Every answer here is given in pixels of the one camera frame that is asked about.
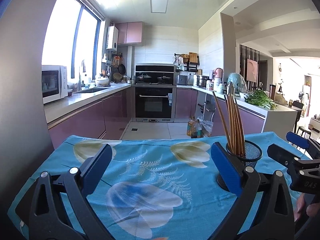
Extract kitchen faucet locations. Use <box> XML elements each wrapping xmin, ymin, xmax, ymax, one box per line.
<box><xmin>78</xmin><ymin>60</ymin><xmax>86</xmax><ymax>90</ymax></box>

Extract right hand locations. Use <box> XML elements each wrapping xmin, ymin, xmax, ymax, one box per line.
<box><xmin>293</xmin><ymin>193</ymin><xmax>320</xmax><ymax>222</ymax></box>

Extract black mesh utensil holder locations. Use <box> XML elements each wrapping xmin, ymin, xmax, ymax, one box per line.
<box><xmin>216</xmin><ymin>140</ymin><xmax>263</xmax><ymax>192</ymax></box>

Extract chopstick bundle in holder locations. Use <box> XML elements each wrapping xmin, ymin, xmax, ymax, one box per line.
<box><xmin>213</xmin><ymin>92</ymin><xmax>246</xmax><ymax>158</ymax></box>

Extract oil bottle on floor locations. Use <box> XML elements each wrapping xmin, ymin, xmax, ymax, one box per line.
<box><xmin>187</xmin><ymin>116</ymin><xmax>202</xmax><ymax>138</ymax></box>

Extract green leafy vegetables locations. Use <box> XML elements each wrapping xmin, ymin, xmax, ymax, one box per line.
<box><xmin>245</xmin><ymin>89</ymin><xmax>276</xmax><ymax>110</ymax></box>

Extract blue floral tablecloth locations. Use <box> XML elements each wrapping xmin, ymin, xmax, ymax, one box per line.
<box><xmin>7</xmin><ymin>131</ymin><xmax>311</xmax><ymax>240</ymax></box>

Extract mint green kettle appliance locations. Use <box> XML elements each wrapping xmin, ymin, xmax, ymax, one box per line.
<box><xmin>227</xmin><ymin>73</ymin><xmax>247</xmax><ymax>94</ymax></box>

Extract black built-in oven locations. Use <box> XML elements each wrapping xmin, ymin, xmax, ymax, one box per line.
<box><xmin>132</xmin><ymin>85</ymin><xmax>176</xmax><ymax>122</ymax></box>

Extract steel pot on counter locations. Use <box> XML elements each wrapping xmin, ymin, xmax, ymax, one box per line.
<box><xmin>196</xmin><ymin>75</ymin><xmax>209</xmax><ymax>88</ymax></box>

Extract white microwave oven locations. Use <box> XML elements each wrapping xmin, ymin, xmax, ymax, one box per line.
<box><xmin>42</xmin><ymin>65</ymin><xmax>68</xmax><ymax>104</ymax></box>

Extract pink thermos jug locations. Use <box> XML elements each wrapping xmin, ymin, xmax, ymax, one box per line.
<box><xmin>214</xmin><ymin>68</ymin><xmax>223</xmax><ymax>83</ymax></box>

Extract black range hood stove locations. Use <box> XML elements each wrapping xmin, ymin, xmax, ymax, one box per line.
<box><xmin>135</xmin><ymin>64</ymin><xmax>175</xmax><ymax>85</ymax></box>

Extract white water heater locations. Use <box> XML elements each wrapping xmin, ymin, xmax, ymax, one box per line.
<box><xmin>106</xmin><ymin>26</ymin><xmax>119</xmax><ymax>52</ymax></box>

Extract window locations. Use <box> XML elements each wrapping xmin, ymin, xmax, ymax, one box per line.
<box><xmin>42</xmin><ymin>0</ymin><xmax>102</xmax><ymax>82</ymax></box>

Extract grey refrigerator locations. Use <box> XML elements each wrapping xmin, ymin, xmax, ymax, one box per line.
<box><xmin>1</xmin><ymin>0</ymin><xmax>56</xmax><ymax>209</ymax></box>

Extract wall spice rack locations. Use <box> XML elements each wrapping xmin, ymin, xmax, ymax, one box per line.
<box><xmin>173</xmin><ymin>53</ymin><xmax>200</xmax><ymax>73</ymax></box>

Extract pink wall cabinet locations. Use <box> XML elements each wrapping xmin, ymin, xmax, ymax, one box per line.
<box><xmin>116</xmin><ymin>22</ymin><xmax>144</xmax><ymax>46</ymax></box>

